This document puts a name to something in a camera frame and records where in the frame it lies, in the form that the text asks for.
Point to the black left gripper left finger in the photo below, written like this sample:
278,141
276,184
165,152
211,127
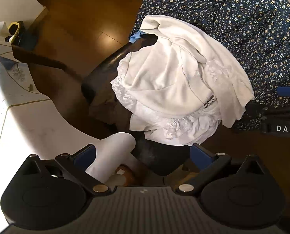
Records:
74,169

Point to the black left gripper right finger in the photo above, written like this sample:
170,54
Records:
211,167

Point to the white sweatshirt with emblem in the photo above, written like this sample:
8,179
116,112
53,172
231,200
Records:
183,69

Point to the white table leg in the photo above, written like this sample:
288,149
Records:
112,152

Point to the white lace garment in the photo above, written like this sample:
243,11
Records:
196,127

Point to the dark wooden chair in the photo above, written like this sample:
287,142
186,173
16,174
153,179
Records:
106,110

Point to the blue patterned table mat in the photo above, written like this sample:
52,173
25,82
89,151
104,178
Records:
16,83

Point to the yellow black tool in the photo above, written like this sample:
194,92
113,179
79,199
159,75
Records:
16,31

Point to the dark floral fabric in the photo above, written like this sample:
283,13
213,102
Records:
257,33

